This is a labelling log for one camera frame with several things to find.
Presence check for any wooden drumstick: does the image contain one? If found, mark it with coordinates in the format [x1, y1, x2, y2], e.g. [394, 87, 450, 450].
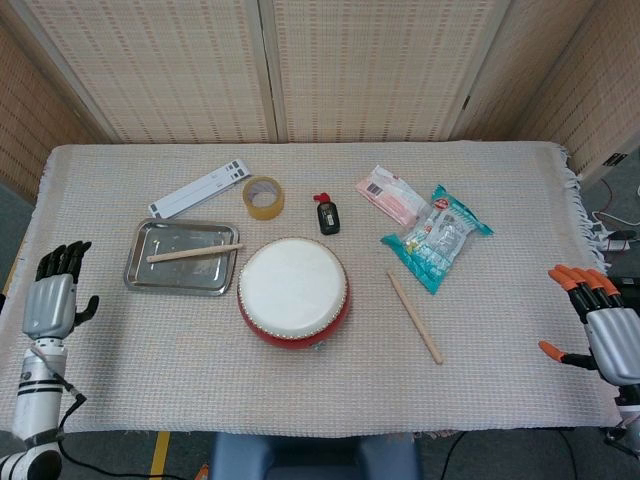
[385, 268, 445, 366]
[146, 242, 245, 264]

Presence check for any pink plastic package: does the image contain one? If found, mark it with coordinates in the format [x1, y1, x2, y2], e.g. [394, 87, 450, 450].
[354, 165, 429, 227]

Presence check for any red drum with white skin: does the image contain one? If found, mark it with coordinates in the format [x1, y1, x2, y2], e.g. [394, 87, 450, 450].
[236, 237, 353, 351]

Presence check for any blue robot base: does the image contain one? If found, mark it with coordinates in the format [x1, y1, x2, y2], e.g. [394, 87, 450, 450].
[208, 430, 422, 480]

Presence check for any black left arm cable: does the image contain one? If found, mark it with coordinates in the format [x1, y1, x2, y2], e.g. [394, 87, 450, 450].
[52, 372, 169, 480]

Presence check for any beige woven table cloth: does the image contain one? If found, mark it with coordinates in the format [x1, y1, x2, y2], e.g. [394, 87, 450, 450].
[0, 141, 621, 436]

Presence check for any bamboo folding screen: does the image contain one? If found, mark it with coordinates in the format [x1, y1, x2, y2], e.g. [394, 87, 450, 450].
[0, 0, 640, 201]

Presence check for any teal plastic snack bag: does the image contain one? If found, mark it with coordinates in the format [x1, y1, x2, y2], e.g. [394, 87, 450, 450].
[380, 184, 495, 296]

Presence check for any dark bottle with red cap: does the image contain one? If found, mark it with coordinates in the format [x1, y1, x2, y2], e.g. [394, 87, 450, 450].
[313, 192, 342, 236]

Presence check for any stainless steel tray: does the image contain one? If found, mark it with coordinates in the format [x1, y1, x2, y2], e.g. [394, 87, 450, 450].
[122, 217, 240, 298]

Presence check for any right orange-tipped silver robot hand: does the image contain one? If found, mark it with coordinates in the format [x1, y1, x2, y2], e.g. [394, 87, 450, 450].
[538, 264, 640, 387]

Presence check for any left black-fingered silver robot hand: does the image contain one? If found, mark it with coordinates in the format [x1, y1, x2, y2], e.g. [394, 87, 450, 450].
[22, 240, 100, 341]

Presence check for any roll of yellowish packing tape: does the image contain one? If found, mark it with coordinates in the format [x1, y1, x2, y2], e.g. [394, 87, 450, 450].
[242, 175, 286, 222]

